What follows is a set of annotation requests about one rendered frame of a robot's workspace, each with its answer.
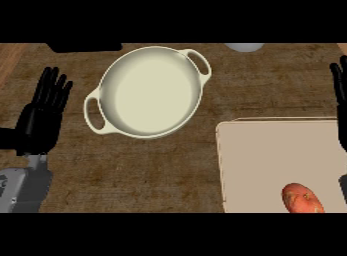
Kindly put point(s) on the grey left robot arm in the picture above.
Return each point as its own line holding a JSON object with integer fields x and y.
{"x": 19, "y": 186}

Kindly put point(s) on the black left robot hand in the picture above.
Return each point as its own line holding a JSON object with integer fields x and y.
{"x": 39, "y": 123}

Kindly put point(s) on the pale grey round object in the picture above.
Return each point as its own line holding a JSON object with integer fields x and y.
{"x": 245, "y": 46}

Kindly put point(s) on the orange squash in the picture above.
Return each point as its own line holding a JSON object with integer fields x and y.
{"x": 302, "y": 199}

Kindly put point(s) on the beige tray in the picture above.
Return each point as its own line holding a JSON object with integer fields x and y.
{"x": 274, "y": 163}

